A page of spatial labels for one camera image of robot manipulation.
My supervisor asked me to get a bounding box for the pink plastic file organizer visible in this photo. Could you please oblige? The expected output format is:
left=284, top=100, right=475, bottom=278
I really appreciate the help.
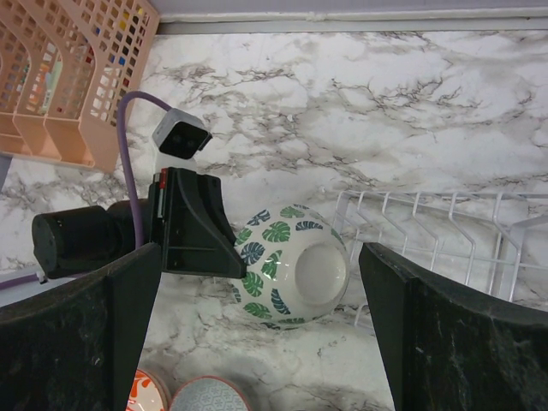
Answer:
left=1, top=0, right=160, bottom=172

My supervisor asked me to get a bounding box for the clear wire dish rack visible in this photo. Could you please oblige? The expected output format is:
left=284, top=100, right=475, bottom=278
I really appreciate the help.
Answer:
left=333, top=191, right=547, bottom=331

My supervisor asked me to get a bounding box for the blue hexagon red-rim bowl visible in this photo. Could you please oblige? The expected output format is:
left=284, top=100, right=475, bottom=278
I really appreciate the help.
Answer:
left=169, top=376, right=252, bottom=411

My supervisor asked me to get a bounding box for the orange floral bowl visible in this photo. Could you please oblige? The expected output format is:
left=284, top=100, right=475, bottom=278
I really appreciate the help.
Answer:
left=126, top=368, right=171, bottom=411

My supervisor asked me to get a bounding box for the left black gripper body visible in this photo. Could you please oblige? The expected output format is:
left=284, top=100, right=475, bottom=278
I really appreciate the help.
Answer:
left=138, top=167, right=223, bottom=274

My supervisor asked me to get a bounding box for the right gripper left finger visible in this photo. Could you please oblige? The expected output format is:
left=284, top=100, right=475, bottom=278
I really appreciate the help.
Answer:
left=1, top=243, right=161, bottom=410

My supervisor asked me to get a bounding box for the green leaf pattern bowl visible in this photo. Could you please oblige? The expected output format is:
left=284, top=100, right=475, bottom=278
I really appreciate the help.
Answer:
left=230, top=204, right=350, bottom=330

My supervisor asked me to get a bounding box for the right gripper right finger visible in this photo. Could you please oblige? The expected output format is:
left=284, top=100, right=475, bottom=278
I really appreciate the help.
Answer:
left=359, top=243, right=547, bottom=410

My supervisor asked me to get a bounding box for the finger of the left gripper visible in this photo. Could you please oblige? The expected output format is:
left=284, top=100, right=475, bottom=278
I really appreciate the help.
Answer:
left=162, top=213, right=246, bottom=279

